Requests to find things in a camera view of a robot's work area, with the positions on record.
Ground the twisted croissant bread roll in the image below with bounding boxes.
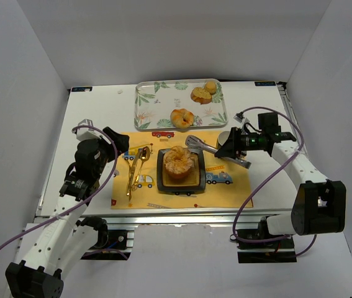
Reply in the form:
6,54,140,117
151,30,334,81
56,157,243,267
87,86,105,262
170,109,194,129

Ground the leaf pattern serving tray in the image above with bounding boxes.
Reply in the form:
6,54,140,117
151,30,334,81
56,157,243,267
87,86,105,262
134,79,228,131

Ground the garlic toast bread slice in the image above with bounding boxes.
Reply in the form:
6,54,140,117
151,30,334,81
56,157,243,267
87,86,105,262
191,87,212,105

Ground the dark green mug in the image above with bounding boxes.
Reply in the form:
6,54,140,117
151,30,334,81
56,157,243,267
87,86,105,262
216,131,230,149

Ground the small round bread bun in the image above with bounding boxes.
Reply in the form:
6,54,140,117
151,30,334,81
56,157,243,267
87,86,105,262
204,81,217,94

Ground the black square amber plate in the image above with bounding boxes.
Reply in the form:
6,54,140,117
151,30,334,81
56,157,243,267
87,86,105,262
156,148,205,196

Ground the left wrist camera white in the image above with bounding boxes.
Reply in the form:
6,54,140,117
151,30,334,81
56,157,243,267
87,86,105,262
72,119,100,142

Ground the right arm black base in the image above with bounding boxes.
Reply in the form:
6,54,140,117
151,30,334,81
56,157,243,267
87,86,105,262
229,228,297,264

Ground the yellow vehicle print placemat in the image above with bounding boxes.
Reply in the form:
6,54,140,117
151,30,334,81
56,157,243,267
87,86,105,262
111,130,251,209

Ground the large sugared round bread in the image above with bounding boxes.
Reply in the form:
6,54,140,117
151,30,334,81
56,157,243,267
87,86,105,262
163,145,194,179

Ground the gold knife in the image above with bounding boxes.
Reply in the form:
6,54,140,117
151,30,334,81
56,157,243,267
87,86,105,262
126,148,143,199

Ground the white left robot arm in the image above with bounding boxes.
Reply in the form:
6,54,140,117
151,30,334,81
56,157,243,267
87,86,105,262
5,125,130,297

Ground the aluminium table frame rail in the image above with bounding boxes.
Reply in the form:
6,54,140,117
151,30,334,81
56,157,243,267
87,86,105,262
34,82,297,229

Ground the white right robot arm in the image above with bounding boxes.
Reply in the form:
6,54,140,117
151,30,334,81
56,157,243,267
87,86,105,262
215,111,346,239

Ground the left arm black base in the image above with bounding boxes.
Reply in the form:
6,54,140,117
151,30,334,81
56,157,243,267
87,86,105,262
73,217,134,261

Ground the gold spoon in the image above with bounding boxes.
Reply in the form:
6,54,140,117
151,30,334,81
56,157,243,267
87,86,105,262
132,146,151,192

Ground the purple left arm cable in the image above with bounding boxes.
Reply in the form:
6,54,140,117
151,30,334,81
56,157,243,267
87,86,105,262
0,125,127,298

